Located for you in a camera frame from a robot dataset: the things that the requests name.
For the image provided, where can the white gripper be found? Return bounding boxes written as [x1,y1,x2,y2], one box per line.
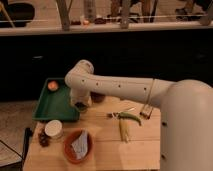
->
[70,89,91,107]

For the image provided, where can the green cup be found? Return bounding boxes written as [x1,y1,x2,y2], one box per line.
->
[75,102,88,113]

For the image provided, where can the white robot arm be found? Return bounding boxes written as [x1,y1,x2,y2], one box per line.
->
[65,60,213,171]

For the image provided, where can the green plastic tray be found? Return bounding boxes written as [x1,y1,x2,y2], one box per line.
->
[32,78,80,122]

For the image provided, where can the orange fruit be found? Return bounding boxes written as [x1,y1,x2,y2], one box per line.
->
[47,81,59,92]

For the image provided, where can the green chili pepper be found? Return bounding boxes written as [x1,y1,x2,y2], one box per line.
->
[118,112,141,126]

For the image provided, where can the white crumpled paper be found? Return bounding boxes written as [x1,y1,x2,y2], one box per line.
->
[71,131,88,160]

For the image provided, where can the orange bowl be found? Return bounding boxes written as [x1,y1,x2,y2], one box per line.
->
[63,129,93,164]

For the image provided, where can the small brown block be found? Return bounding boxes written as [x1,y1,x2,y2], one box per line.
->
[140,104,153,120]

